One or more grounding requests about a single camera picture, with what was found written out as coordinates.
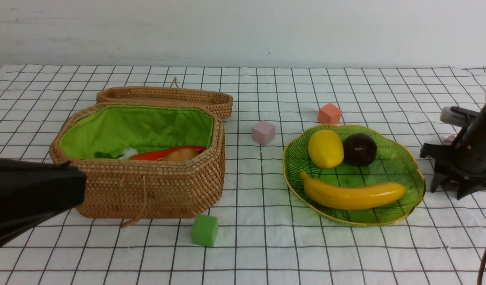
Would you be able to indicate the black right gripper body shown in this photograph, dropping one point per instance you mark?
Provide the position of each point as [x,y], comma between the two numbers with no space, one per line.
[462,165]

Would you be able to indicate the dark purple toy mangosteen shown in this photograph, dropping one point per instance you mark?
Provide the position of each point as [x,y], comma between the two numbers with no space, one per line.
[359,149]

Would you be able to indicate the yellow toy banana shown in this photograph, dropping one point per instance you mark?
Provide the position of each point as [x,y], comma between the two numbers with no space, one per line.
[344,198]

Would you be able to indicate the yellow toy lemon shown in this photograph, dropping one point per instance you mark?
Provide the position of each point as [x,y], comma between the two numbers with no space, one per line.
[325,149]

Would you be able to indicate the brown toy potato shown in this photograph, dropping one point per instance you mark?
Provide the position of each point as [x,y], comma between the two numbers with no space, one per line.
[182,154]

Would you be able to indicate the orange toy carrot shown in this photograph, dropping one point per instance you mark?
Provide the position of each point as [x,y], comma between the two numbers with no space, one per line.
[133,154]

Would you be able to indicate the purple toy eggplant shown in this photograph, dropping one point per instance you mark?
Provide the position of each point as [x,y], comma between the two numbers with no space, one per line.
[449,140]

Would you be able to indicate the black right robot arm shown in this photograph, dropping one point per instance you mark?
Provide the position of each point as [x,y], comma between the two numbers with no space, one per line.
[460,165]

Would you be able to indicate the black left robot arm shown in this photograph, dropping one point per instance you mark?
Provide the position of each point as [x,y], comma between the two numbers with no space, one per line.
[32,192]

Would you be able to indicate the green glass leaf plate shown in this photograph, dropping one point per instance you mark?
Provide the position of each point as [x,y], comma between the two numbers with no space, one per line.
[394,163]

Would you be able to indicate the orange foam cube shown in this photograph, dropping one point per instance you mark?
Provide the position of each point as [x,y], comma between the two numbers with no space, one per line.
[329,114]

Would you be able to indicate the pink foam cube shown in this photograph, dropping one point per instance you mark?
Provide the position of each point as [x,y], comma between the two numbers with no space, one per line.
[263,133]

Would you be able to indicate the white checkered tablecloth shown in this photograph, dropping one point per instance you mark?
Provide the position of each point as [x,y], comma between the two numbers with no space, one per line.
[266,235]

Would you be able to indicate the woven rattan basket lid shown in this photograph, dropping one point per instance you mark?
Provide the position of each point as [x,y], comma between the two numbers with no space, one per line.
[220,104]

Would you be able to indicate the green foam cube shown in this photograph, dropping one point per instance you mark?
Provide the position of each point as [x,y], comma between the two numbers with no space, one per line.
[204,230]

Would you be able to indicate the woven rattan basket green lining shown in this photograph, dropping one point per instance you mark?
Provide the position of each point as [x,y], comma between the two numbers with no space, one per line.
[93,138]

